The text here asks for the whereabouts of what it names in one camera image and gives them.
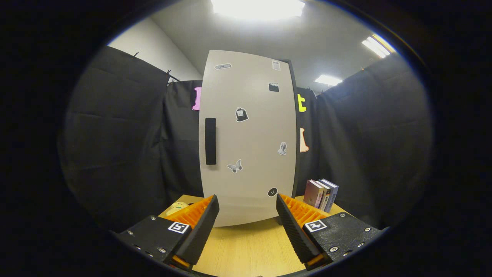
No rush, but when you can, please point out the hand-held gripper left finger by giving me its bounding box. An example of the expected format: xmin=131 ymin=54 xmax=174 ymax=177
xmin=115 ymin=194 xmax=220 ymax=272

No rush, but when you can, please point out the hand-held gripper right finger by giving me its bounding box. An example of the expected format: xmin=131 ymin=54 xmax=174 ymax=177
xmin=276 ymin=194 xmax=385 ymax=270

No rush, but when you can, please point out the beige cabinet door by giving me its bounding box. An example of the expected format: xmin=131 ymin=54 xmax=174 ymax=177
xmin=199 ymin=50 xmax=298 ymax=227

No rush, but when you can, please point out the black door handle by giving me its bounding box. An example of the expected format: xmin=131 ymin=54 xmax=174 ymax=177
xmin=205 ymin=118 xmax=217 ymax=165

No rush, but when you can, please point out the yellow plush toy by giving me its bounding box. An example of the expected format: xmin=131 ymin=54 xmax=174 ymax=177
xmin=166 ymin=202 xmax=189 ymax=217

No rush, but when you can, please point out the pink cover book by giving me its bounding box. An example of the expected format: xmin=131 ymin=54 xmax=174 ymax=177
xmin=303 ymin=179 xmax=324 ymax=209

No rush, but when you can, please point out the white spine book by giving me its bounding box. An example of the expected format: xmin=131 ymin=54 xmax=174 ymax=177
xmin=317 ymin=179 xmax=332 ymax=211

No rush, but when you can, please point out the blue grey book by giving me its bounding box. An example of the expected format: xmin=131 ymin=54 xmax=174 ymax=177
xmin=321 ymin=179 xmax=339 ymax=213

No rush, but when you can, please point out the dark grey cabinet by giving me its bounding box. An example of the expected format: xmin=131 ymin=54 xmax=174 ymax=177
xmin=277 ymin=58 xmax=301 ymax=226

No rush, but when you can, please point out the black backdrop cloth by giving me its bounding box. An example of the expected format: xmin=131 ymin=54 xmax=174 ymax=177
xmin=58 ymin=45 xmax=435 ymax=231

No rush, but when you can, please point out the large ceiling light panel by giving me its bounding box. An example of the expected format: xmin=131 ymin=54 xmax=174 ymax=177
xmin=211 ymin=0 xmax=306 ymax=21

